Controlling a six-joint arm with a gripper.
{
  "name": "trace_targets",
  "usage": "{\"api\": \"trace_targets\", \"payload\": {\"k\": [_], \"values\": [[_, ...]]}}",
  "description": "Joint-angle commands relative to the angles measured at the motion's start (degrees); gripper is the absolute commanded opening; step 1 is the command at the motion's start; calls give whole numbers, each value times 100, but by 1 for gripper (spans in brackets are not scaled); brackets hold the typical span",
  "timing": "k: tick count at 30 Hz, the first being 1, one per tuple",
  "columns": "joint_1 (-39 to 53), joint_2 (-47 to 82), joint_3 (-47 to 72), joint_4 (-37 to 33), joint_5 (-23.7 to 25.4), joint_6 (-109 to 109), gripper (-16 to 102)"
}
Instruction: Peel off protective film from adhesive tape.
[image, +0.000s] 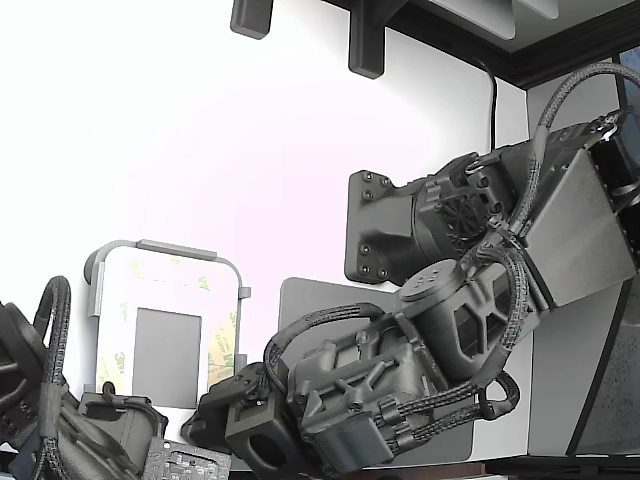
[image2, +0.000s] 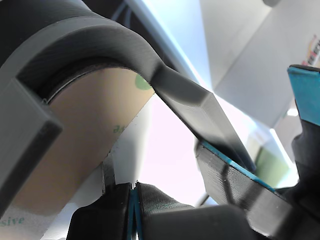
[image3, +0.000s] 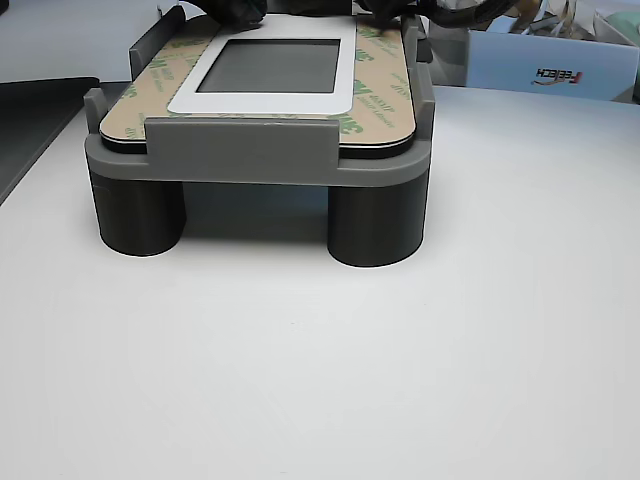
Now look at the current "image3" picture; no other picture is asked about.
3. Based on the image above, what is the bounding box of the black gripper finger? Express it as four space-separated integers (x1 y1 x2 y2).
232 0 269 25
197 0 236 24
352 0 401 34

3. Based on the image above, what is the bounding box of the white panel with window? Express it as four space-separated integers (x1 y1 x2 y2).
99 12 417 160

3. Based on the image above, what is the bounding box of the white FEETECH cardboard box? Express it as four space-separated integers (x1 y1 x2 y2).
467 28 640 106

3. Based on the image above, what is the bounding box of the grey printed holder fixture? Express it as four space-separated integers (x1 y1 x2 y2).
83 4 437 269

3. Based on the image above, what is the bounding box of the black tray at left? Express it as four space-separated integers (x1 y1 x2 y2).
0 76 101 206

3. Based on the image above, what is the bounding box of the pale green box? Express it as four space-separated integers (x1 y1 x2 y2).
602 12 640 49

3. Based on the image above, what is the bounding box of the black braided cable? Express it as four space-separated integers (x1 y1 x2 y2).
424 0 506 31

